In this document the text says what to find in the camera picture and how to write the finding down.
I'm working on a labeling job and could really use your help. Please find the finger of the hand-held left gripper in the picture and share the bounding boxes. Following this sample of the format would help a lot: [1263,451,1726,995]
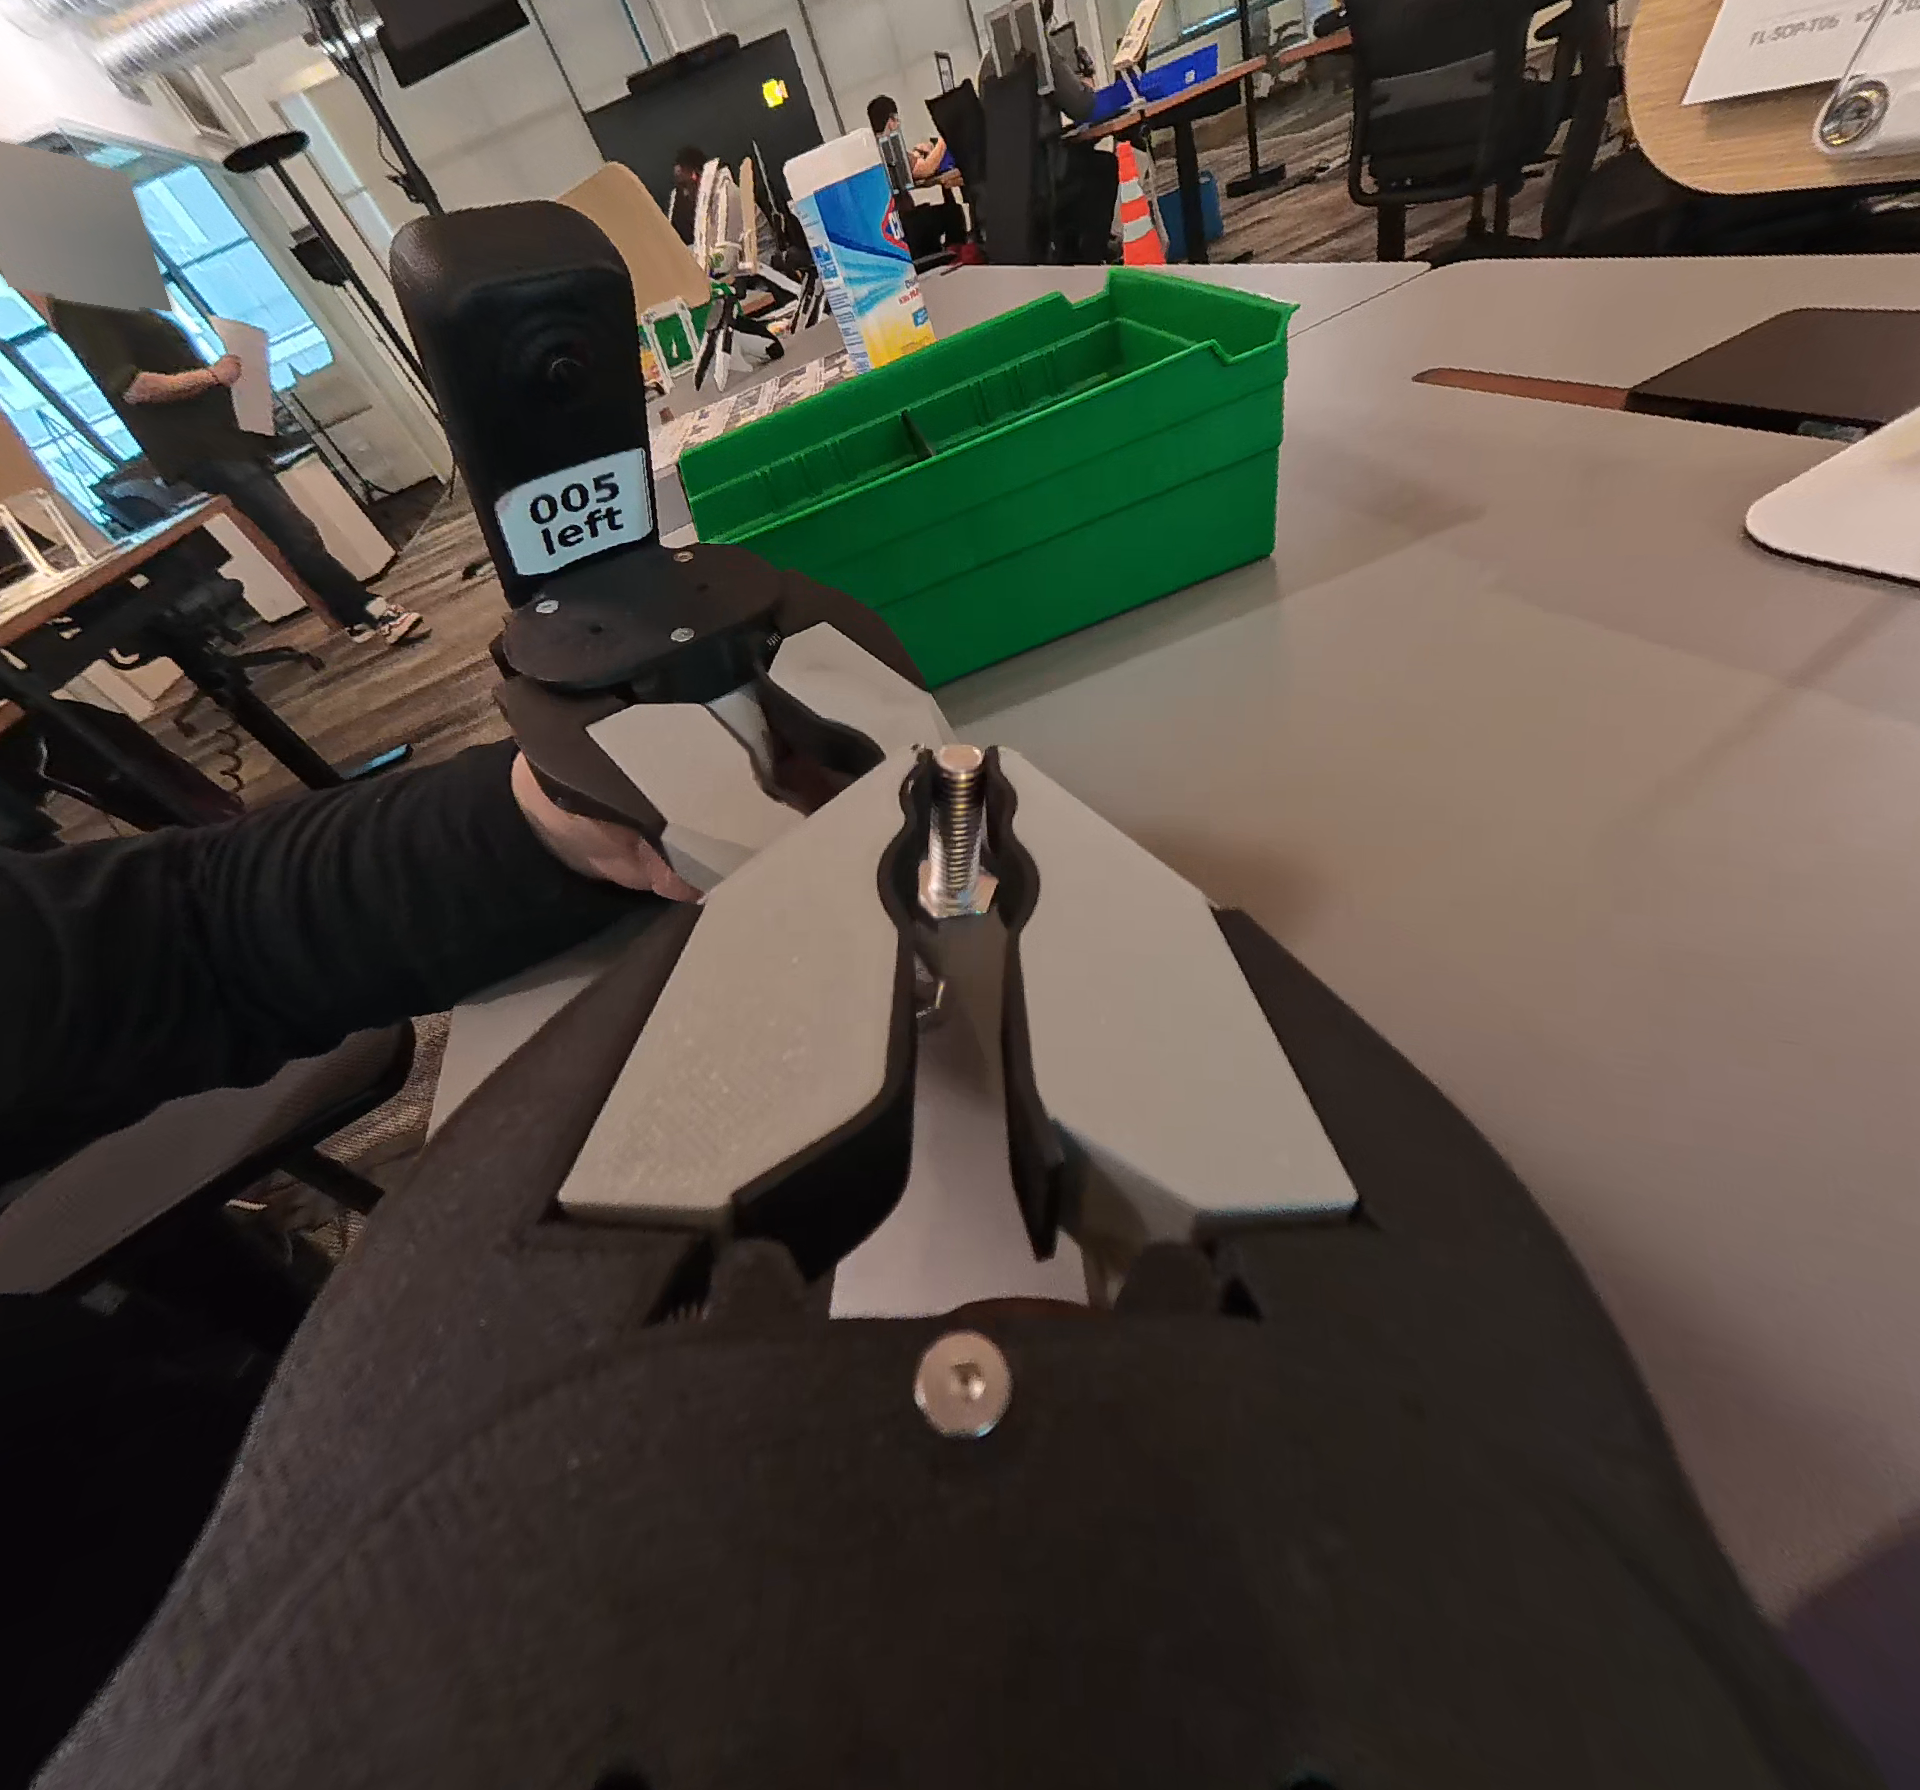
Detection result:
[747,618,941,818]
[503,679,777,907]

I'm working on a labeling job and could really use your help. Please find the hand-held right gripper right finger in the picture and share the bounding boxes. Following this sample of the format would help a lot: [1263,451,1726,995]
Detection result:
[992,751,1361,1310]

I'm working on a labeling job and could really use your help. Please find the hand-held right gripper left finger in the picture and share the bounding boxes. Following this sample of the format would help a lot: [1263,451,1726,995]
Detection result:
[554,751,921,1285]

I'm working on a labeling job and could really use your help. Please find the steel hex bolt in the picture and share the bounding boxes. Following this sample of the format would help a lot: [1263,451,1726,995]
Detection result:
[904,750,1005,922]

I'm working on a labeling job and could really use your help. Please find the green plastic bin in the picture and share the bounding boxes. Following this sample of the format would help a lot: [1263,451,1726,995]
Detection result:
[680,265,1297,686]

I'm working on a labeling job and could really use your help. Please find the person's left forearm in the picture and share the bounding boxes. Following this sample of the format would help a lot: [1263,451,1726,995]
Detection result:
[0,737,660,1192]

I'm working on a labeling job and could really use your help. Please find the black white patterned sheet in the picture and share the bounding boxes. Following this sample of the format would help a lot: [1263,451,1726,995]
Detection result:
[706,351,845,421]

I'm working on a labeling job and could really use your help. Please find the white cabinet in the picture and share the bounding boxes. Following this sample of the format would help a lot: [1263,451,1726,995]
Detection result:
[240,458,397,621]

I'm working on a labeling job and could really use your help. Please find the wooden board on stand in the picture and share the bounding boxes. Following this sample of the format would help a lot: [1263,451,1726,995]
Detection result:
[562,161,706,314]

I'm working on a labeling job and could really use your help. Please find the disinfecting wipes canister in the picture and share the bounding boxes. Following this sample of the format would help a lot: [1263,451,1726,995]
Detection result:
[782,129,935,374]

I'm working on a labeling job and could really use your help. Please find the white paper sheet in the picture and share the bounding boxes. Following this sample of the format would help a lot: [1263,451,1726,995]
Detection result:
[211,314,282,437]

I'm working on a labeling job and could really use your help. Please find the large black display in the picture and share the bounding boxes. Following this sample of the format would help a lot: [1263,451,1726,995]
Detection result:
[588,31,825,197]

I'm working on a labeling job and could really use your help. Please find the wooden office desk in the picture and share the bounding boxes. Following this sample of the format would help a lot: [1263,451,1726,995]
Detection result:
[0,491,415,830]

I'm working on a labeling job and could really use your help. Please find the black mesh office chair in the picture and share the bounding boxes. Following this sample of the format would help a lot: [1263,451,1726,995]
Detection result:
[0,1017,421,1302]

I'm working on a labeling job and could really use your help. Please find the orange white striped traffic cone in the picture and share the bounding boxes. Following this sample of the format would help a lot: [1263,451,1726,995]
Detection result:
[1112,140,1169,265]

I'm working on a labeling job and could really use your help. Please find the black floor lamp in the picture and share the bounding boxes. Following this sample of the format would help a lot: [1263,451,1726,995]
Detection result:
[223,129,459,503]

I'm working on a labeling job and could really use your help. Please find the black studio light panel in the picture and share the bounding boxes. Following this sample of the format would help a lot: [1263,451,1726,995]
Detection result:
[362,0,583,88]

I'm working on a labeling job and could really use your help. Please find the blue plastic bin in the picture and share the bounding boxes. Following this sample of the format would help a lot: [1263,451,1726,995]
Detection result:
[1091,42,1220,121]

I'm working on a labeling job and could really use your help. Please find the person's dark trousers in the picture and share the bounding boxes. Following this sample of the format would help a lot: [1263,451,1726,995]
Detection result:
[0,1219,354,1790]

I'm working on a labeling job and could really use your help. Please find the black desk cable cover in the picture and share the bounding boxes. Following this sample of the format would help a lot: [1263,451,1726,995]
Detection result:
[1626,308,1920,437]

